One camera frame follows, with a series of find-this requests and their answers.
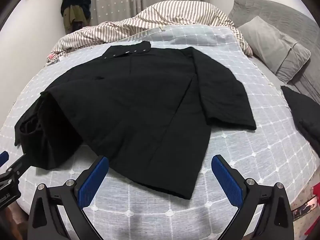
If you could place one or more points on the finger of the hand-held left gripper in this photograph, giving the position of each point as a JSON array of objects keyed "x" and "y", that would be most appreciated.
[
  {"x": 20, "y": 164},
  {"x": 3, "y": 158}
]

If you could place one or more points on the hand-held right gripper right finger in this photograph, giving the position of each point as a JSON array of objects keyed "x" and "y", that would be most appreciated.
[{"x": 226, "y": 180}]

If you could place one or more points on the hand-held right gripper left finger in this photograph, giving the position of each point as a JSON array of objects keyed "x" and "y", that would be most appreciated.
[{"x": 93, "y": 180}]

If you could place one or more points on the black coat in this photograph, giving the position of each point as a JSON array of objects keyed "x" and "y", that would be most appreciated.
[{"x": 130, "y": 105}]

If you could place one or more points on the hanging dark clothes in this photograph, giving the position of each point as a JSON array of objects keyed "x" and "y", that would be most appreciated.
[{"x": 75, "y": 2}]

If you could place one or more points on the light blue checked blanket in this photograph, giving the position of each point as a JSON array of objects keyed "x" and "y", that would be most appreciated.
[{"x": 250, "y": 160}]

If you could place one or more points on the red patterned object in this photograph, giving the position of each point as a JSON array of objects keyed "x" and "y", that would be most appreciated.
[{"x": 303, "y": 205}]

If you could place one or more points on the dark cloth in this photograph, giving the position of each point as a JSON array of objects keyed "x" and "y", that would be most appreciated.
[{"x": 305, "y": 115}]

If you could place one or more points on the pink patterned cloth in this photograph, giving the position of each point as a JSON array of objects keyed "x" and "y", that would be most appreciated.
[{"x": 53, "y": 57}]

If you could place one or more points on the grey bed sheet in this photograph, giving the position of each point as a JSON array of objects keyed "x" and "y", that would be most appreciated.
[{"x": 265, "y": 71}]

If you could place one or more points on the grey pillow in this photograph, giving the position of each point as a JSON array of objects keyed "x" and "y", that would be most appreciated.
[{"x": 272, "y": 45}]

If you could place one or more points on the striped duvet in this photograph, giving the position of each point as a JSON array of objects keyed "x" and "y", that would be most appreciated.
[{"x": 150, "y": 15}]

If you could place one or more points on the grey dotted curtain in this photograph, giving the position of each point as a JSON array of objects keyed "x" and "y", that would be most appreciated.
[{"x": 120, "y": 2}]

